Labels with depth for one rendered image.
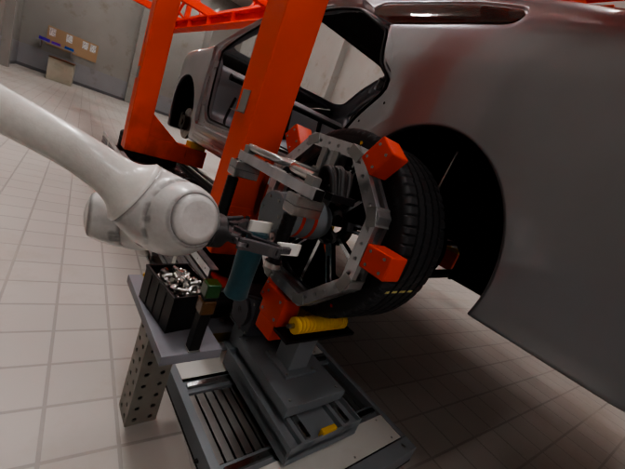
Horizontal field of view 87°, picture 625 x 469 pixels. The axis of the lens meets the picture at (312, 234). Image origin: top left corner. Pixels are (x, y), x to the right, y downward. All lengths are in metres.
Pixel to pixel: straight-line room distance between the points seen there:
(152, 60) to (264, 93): 1.93
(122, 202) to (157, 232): 0.06
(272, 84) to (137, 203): 0.96
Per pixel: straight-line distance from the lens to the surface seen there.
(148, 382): 1.31
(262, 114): 1.35
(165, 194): 0.47
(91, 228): 0.65
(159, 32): 3.21
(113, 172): 0.51
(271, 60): 1.36
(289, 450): 1.27
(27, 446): 1.39
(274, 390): 1.32
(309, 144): 1.16
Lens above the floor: 1.06
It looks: 13 degrees down
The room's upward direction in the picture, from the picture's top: 21 degrees clockwise
